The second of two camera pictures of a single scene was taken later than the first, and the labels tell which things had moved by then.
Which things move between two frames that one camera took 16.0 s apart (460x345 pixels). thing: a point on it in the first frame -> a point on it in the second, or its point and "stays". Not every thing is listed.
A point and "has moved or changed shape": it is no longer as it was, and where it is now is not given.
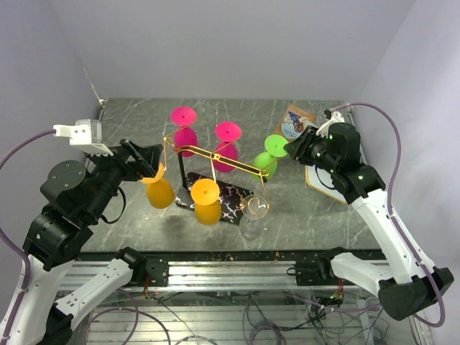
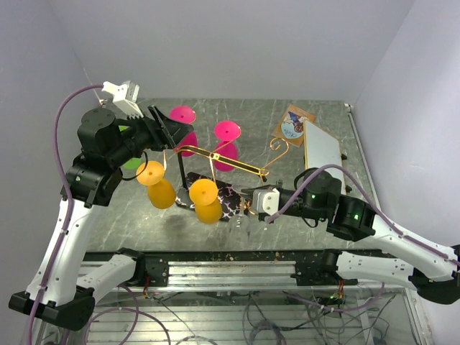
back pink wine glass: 185,134 stays
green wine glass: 267,161 has moved or changed shape
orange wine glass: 205,192 stays
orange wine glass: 160,193 stays
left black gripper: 146,164 -> 172,132
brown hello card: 292,123 stays
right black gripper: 299,148 -> 249,192
